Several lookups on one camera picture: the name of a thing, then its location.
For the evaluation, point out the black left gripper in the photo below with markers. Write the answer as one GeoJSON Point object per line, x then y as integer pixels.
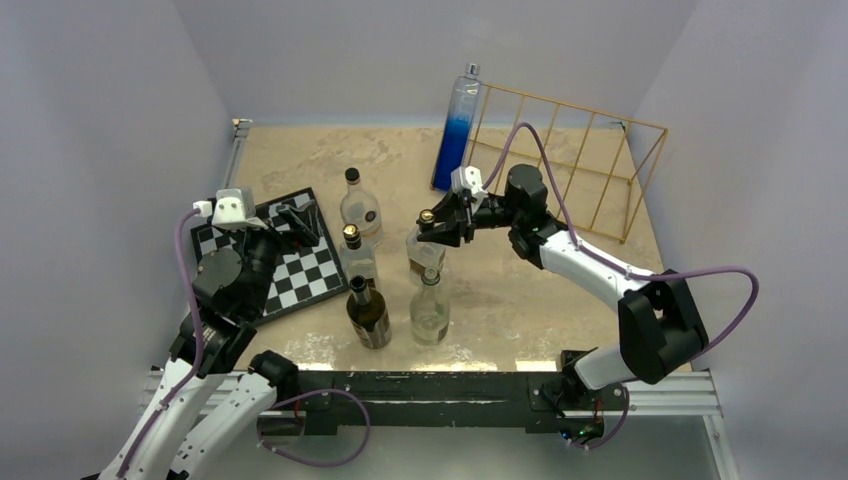
{"type": "Point", "coordinates": [303, 223]}

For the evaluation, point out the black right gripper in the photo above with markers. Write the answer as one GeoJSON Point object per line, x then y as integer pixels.
{"type": "Point", "coordinates": [456, 219]}

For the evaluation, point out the clear square bottle black label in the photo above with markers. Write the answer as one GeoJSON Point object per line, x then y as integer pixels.
{"type": "Point", "coordinates": [422, 255]}

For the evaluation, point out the round clear flask bottle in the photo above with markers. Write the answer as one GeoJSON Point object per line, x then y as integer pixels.
{"type": "Point", "coordinates": [361, 208]}

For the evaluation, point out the clear square bottle gold label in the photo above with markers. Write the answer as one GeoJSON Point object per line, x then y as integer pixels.
{"type": "Point", "coordinates": [358, 257]}

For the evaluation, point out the clear Louis Casbao champagne bottle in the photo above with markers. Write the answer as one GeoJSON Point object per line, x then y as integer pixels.
{"type": "Point", "coordinates": [430, 309]}

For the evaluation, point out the tall blue glass bottle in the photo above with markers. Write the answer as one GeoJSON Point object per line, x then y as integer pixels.
{"type": "Point", "coordinates": [457, 127]}

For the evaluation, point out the dark green wine bottle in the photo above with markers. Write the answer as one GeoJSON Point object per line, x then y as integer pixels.
{"type": "Point", "coordinates": [367, 311]}

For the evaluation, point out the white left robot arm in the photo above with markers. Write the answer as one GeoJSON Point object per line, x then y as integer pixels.
{"type": "Point", "coordinates": [226, 296]}

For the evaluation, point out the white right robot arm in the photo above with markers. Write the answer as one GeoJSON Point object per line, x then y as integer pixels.
{"type": "Point", "coordinates": [659, 325]}

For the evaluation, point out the black white chessboard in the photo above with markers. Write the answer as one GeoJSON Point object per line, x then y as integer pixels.
{"type": "Point", "coordinates": [309, 276]}

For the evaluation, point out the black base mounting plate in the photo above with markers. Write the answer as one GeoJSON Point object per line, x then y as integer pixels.
{"type": "Point", "coordinates": [536, 402]}

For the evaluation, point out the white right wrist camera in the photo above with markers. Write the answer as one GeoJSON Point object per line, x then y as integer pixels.
{"type": "Point", "coordinates": [467, 178]}

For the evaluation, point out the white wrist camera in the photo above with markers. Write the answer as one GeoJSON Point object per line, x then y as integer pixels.
{"type": "Point", "coordinates": [234, 208]}
{"type": "Point", "coordinates": [467, 178]}

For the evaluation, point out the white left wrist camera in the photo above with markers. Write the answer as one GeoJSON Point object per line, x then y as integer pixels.
{"type": "Point", "coordinates": [234, 208]}

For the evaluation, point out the gold wire wine rack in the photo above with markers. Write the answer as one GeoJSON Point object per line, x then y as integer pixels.
{"type": "Point", "coordinates": [602, 163]}

